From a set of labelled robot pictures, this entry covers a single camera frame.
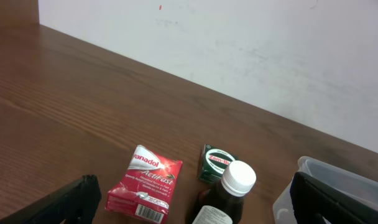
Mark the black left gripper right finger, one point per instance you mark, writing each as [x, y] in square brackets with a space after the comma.
[317, 203]

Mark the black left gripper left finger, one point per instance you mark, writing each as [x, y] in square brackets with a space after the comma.
[74, 203]

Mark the clear plastic container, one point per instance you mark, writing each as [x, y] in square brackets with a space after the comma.
[355, 186]

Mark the red Panadol ActiFast pack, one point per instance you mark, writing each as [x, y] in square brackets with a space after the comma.
[147, 187]

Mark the dark syrup bottle white cap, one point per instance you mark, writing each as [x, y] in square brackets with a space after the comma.
[223, 203]

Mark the green Zam-Buk box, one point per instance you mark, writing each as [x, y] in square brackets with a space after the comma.
[212, 163]

